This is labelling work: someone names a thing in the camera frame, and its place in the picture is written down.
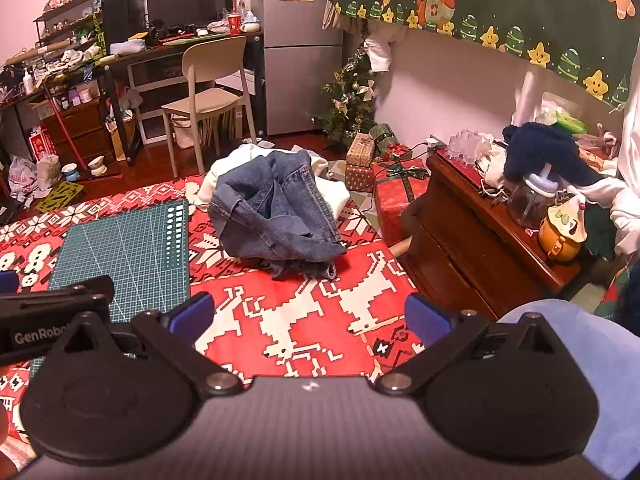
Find green wrapped gift box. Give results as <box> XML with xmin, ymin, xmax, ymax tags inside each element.
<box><xmin>369</xmin><ymin>122</ymin><xmax>401</xmax><ymax>158</ymax></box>

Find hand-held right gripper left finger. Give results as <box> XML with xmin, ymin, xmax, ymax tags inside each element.
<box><xmin>52</xmin><ymin>291</ymin><xmax>246</xmax><ymax>398</ymax></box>

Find red patterned blanket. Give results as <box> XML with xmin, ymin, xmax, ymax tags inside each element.
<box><xmin>0</xmin><ymin>172</ymin><xmax>501</xmax><ymax>461</ymax></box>

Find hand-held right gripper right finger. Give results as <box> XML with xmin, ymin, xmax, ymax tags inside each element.
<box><xmin>375</xmin><ymin>293</ymin><xmax>576</xmax><ymax>398</ymax></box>

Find yellow cartoon cup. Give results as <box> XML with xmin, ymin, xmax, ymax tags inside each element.
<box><xmin>537</xmin><ymin>195</ymin><xmax>588</xmax><ymax>263</ymax></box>

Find black desk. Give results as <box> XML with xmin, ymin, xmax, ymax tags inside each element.
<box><xmin>0</xmin><ymin>30</ymin><xmax>266</xmax><ymax>166</ymax></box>

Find clear plastic bottle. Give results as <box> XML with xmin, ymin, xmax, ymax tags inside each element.
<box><xmin>506</xmin><ymin>162</ymin><xmax>558</xmax><ymax>228</ymax></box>

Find black computer monitor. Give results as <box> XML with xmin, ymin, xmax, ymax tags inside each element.
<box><xmin>146</xmin><ymin>0</ymin><xmax>234</xmax><ymax>28</ymax></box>

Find large red gift box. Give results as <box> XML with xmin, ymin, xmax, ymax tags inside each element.
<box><xmin>374</xmin><ymin>157</ymin><xmax>431</xmax><ymax>248</ymax></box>

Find white garment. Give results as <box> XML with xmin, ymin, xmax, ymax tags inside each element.
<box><xmin>565</xmin><ymin>105</ymin><xmax>640</xmax><ymax>256</ymax></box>

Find green cutting mat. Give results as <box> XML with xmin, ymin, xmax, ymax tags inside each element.
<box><xmin>30</xmin><ymin>199</ymin><xmax>192</xmax><ymax>376</ymax></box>

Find navy knit hat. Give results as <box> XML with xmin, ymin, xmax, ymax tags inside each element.
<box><xmin>502</xmin><ymin>122</ymin><xmax>608</xmax><ymax>188</ymax></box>

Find tan wrapped gift box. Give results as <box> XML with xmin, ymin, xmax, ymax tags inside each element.
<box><xmin>346</xmin><ymin>132</ymin><xmax>376</xmax><ymax>167</ymax></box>

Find cluttered black shelf unit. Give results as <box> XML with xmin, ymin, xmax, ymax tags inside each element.
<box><xmin>32</xmin><ymin>0</ymin><xmax>146</xmax><ymax>61</ymax></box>

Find grey refrigerator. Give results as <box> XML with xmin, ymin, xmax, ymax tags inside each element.
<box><xmin>250</xmin><ymin>0</ymin><xmax>346</xmax><ymax>137</ymax></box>

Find red carton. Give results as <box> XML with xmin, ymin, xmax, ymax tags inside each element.
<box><xmin>27</xmin><ymin>127</ymin><xmax>57</xmax><ymax>161</ymax></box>

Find blue denim jeans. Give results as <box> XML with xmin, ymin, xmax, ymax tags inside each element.
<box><xmin>207</xmin><ymin>151</ymin><xmax>347</xmax><ymax>281</ymax></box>

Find wooden drawer cabinet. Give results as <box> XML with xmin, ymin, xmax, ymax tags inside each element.
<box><xmin>42</xmin><ymin>100</ymin><xmax>118</xmax><ymax>166</ymax></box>

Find clear plastic toy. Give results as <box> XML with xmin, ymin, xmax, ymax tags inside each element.
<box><xmin>447</xmin><ymin>129</ymin><xmax>496</xmax><ymax>166</ymax></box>

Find white hanging cloth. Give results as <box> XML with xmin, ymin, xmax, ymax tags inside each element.
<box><xmin>362</xmin><ymin>27</ymin><xmax>408</xmax><ymax>73</ymax></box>

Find person's light blue trouser leg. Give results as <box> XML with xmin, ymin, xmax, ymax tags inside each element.
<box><xmin>497</xmin><ymin>299</ymin><xmax>640</xmax><ymax>480</ymax></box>

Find white red plastic bag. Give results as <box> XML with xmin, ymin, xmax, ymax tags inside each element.
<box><xmin>9</xmin><ymin>156</ymin><xmax>38</xmax><ymax>196</ymax></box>

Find yellow-green plastic rack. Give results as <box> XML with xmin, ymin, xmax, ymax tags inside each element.
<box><xmin>35</xmin><ymin>181</ymin><xmax>85</xmax><ymax>213</ymax></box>

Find green Christmas wall hanging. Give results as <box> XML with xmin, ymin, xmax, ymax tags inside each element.
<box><xmin>332</xmin><ymin>0</ymin><xmax>640</xmax><ymax>108</ymax></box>

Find white tote bag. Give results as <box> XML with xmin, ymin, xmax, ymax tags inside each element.
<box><xmin>170</xmin><ymin>112</ymin><xmax>218</xmax><ymax>150</ymax></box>

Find red broom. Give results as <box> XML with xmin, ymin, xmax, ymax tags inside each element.
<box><xmin>42</xmin><ymin>80</ymin><xmax>123</xmax><ymax>181</ymax></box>

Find brown paper bag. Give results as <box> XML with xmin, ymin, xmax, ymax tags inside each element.
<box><xmin>107</xmin><ymin>110</ymin><xmax>138</xmax><ymax>161</ymax></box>

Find green tissue packet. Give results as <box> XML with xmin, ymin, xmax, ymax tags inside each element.
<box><xmin>555</xmin><ymin>112</ymin><xmax>588</xmax><ymax>135</ymax></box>

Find grey plastic bag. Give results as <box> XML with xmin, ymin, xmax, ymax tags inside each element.
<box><xmin>36</xmin><ymin>154</ymin><xmax>62</xmax><ymax>183</ymax></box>

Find cream knit sweater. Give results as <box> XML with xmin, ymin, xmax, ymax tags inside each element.
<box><xmin>192</xmin><ymin>144</ymin><xmax>351</xmax><ymax>221</ymax></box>

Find small red green gift box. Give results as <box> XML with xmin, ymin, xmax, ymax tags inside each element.
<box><xmin>345</xmin><ymin>162</ymin><xmax>376</xmax><ymax>193</ymax></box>

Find small Christmas tree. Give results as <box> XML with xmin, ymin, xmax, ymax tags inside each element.
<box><xmin>312</xmin><ymin>45</ymin><xmax>381</xmax><ymax>148</ymax></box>

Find wooden nightstand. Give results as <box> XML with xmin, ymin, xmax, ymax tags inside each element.
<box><xmin>400</xmin><ymin>152</ymin><xmax>601</xmax><ymax>321</ymax></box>

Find beige chair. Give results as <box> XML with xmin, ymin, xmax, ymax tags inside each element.
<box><xmin>161</xmin><ymin>35</ymin><xmax>258</xmax><ymax>178</ymax></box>

